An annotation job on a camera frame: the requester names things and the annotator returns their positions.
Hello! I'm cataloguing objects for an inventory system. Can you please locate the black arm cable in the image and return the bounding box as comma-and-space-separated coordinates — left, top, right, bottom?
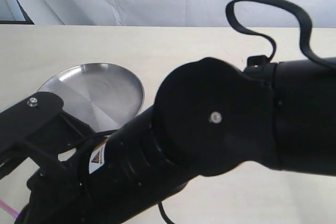
225, 0, 336, 70

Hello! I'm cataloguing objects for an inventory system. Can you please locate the round stainless steel plate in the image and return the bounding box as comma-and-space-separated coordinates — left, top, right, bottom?
38, 63, 145, 132

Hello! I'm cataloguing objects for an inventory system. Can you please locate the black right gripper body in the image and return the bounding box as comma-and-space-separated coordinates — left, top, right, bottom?
17, 145, 116, 223

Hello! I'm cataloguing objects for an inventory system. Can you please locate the dark frame behind table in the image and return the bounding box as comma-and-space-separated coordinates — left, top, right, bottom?
1, 0, 34, 25

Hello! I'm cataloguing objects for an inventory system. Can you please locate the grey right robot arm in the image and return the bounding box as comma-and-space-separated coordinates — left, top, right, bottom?
17, 58, 335, 223

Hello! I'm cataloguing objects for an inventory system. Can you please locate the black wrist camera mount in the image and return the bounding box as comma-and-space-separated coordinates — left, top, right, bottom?
1, 92, 94, 179

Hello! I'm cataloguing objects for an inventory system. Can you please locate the thin pink stick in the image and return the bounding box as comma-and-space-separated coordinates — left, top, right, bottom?
0, 200, 19, 218

